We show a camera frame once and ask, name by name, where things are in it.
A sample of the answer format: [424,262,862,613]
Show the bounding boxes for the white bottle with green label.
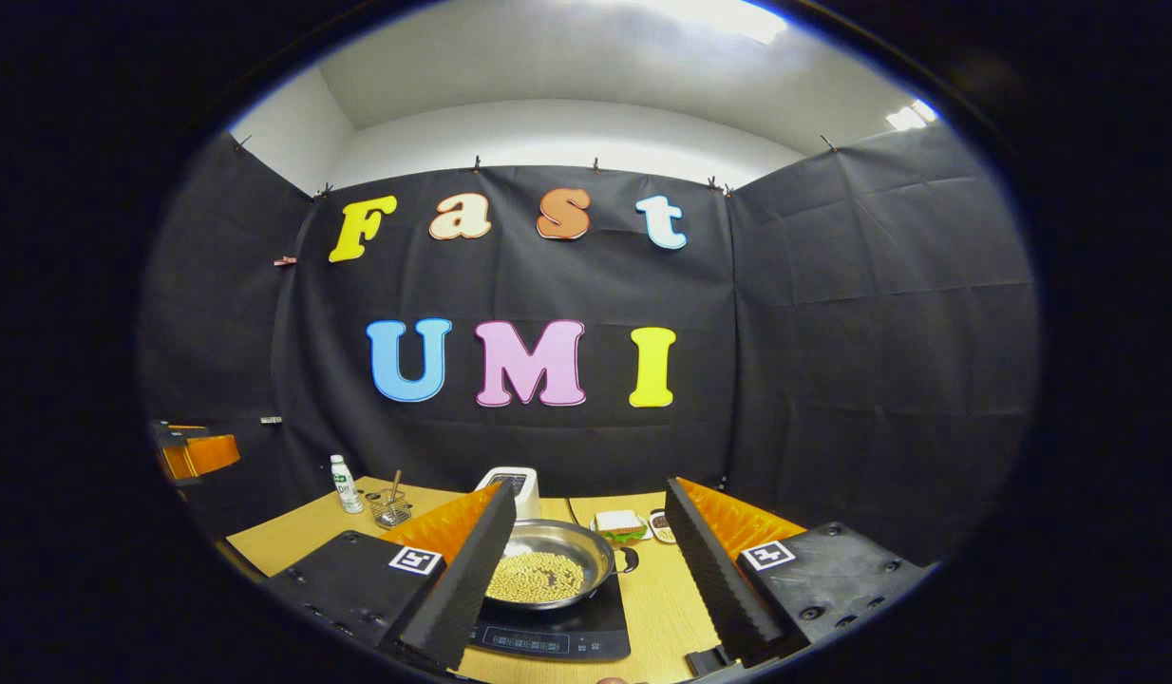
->
[330,454,365,515]

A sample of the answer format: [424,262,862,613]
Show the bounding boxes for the white toaster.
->
[475,466,541,523]

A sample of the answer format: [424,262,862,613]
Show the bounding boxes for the sandwich on white plate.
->
[592,510,648,545]

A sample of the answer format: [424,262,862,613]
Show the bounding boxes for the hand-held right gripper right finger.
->
[664,478,929,669]

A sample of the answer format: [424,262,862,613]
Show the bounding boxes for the ceiling light panel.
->
[885,98,938,131]
[643,0,788,44]

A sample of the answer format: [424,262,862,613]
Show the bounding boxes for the steel pot with black handle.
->
[484,519,639,611]

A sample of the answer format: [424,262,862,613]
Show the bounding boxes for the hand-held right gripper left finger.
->
[263,482,518,672]

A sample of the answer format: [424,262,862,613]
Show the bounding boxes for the soybeans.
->
[488,551,585,603]

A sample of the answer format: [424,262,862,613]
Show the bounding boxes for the black induction cooktop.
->
[467,568,633,663]

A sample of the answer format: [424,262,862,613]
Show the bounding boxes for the metal wire utensil holder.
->
[368,488,413,529]

